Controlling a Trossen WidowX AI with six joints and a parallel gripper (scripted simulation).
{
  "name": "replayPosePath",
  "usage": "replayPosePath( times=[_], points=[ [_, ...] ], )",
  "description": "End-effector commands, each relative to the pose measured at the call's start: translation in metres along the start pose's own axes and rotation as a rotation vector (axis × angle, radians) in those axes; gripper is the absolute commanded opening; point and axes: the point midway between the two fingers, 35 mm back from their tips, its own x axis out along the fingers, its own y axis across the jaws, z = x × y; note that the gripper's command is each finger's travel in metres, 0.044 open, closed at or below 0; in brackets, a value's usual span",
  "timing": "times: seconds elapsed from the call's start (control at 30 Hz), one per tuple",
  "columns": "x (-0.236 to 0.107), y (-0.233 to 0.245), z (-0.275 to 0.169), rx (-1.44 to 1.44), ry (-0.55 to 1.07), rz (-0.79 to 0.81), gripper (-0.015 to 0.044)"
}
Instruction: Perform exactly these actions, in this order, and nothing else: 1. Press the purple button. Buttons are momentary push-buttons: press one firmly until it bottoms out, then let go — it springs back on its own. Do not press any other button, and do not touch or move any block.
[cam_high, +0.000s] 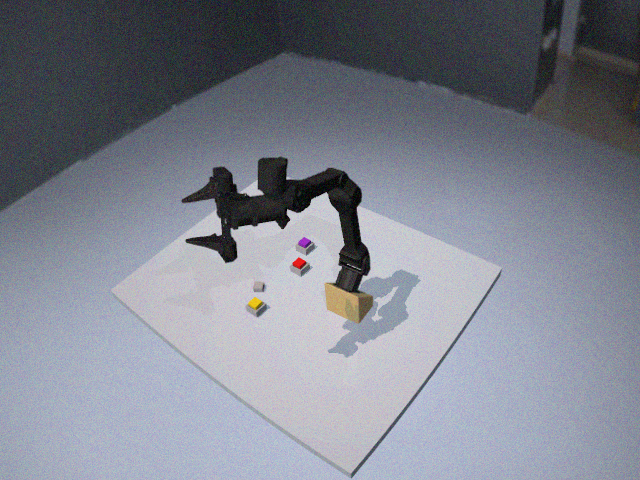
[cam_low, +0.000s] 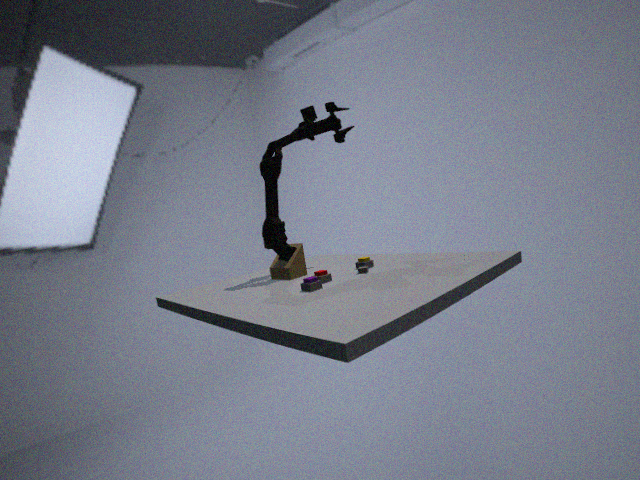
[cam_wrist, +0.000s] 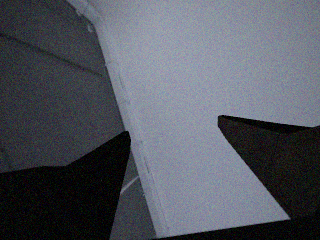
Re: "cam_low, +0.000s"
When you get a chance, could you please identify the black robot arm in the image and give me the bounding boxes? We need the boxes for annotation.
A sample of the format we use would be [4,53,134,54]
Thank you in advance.
[259,106,341,261]

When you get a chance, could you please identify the yellow button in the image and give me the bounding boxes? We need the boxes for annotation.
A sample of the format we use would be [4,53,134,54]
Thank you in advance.
[356,257,374,269]

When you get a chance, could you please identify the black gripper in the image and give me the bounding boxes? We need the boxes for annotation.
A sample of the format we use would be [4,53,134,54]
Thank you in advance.
[319,102,355,143]

